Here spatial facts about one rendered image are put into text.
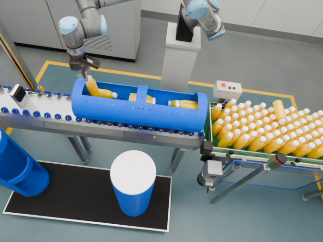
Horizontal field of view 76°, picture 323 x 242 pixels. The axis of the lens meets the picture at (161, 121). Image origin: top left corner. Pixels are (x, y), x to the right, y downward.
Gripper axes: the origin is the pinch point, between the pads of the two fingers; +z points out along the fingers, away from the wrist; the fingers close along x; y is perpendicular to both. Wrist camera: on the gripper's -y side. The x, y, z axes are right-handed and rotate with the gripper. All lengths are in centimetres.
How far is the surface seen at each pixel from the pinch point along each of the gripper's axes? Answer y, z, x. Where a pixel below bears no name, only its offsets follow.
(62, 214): 30, 114, 67
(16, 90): 54, 22, 1
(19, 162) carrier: 74, 92, 30
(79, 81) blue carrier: 8.2, 7.3, -2.1
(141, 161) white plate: -38, 27, 39
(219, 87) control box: -91, 22, -26
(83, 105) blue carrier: 2.5, 13.6, 12.2
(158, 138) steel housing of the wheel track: -48, 44, 13
